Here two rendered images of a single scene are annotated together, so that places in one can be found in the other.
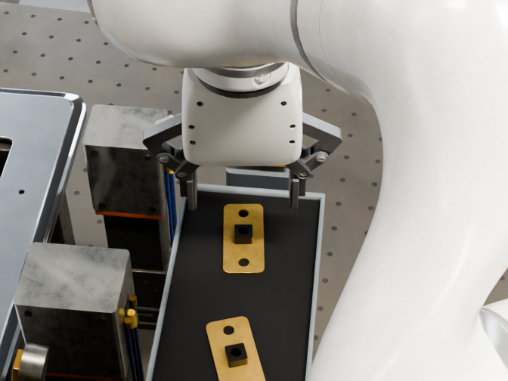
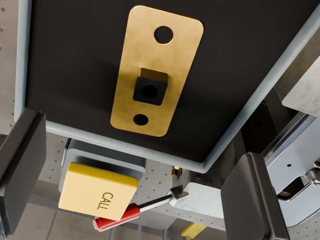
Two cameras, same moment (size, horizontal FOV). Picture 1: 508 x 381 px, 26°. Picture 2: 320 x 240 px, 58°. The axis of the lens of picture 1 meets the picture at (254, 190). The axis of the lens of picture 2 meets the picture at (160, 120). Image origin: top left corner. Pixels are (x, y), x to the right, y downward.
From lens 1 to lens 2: 0.87 m
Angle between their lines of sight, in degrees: 8
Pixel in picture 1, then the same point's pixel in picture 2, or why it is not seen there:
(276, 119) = not seen: outside the picture
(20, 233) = (308, 136)
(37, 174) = (271, 174)
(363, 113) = (54, 151)
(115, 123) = (214, 205)
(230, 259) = (185, 46)
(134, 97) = (166, 180)
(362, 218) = not seen: hidden behind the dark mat
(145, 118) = (190, 204)
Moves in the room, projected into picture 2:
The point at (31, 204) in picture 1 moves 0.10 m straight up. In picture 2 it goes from (287, 155) to (310, 215)
